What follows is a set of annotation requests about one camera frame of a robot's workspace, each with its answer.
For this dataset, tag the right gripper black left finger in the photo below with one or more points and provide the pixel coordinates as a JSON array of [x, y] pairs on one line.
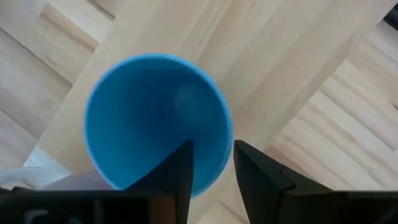
[[174, 174]]

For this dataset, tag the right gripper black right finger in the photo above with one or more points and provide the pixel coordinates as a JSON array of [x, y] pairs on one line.
[[258, 180]]

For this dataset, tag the blue plastic cup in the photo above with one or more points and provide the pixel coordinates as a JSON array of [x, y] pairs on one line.
[[140, 109]]

